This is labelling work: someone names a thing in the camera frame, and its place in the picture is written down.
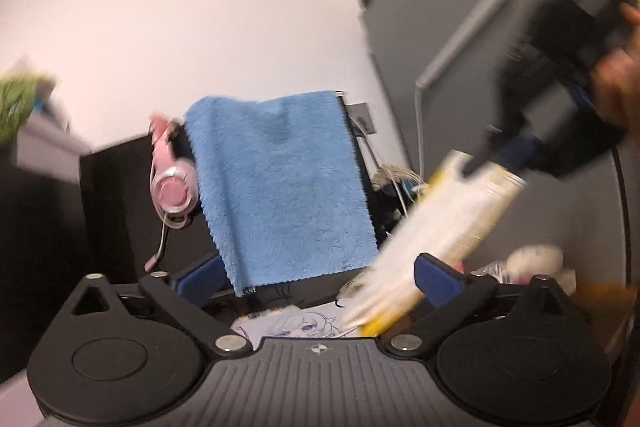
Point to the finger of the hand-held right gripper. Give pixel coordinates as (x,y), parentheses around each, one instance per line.
(522,154)
(490,149)

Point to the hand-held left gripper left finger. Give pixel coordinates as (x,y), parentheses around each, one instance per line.
(195,284)

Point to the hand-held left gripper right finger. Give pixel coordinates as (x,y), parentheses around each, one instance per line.
(436,281)

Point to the yellow and white bag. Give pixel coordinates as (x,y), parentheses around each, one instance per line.
(440,217)

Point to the person's right hand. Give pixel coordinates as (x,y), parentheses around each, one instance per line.
(620,82)

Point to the anime drawing paper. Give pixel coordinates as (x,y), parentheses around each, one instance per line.
(285,324)

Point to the white plush toy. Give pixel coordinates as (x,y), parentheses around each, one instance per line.
(532,259)

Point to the pink headset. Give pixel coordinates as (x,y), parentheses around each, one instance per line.
(172,187)

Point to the black monitor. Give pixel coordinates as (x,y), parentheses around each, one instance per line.
(115,207)

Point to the grey cabinet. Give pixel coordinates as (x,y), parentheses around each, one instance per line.
(450,22)

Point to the blue towel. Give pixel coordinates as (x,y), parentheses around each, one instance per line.
(280,187)

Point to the black computer tower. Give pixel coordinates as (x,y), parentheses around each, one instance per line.
(40,257)

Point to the white storage box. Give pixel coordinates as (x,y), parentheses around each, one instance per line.
(45,147)

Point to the green fabric item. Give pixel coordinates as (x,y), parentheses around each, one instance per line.
(15,107)

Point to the grey wall socket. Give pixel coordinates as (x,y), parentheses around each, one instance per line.
(362,114)

